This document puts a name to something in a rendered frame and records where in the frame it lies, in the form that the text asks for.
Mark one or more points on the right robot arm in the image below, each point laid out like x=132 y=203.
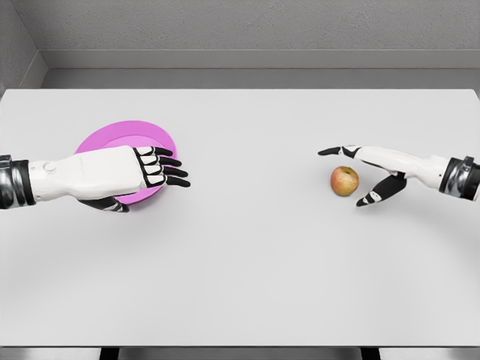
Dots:
x=450 y=176

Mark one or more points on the pink round plate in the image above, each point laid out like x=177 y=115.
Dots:
x=123 y=135

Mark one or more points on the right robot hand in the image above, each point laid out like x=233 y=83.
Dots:
x=382 y=155

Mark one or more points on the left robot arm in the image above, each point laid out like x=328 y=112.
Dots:
x=33 y=180

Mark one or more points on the red-yellow apple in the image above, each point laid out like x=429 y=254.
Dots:
x=344 y=180

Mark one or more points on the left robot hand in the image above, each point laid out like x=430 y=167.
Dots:
x=108 y=170

